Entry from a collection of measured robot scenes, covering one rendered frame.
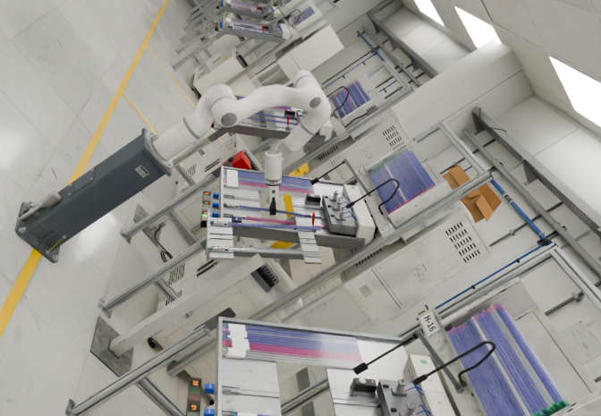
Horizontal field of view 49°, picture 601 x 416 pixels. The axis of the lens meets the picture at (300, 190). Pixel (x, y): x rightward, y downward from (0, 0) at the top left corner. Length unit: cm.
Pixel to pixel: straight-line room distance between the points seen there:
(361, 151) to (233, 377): 268
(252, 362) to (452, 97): 463
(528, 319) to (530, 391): 52
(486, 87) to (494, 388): 471
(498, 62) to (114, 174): 443
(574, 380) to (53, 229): 222
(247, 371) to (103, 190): 117
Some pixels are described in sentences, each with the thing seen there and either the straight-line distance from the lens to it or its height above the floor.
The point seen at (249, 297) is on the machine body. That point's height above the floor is 59.
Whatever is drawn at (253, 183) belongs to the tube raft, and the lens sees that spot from 362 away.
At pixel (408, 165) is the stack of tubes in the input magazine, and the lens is 354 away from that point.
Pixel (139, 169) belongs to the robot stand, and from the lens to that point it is 300.
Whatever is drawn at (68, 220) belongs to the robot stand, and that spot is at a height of 19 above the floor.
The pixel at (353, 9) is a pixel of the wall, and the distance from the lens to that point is 1196.
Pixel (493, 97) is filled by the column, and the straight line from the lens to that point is 671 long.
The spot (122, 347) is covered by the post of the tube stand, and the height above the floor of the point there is 6.
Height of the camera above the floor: 159
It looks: 9 degrees down
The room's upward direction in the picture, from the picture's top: 57 degrees clockwise
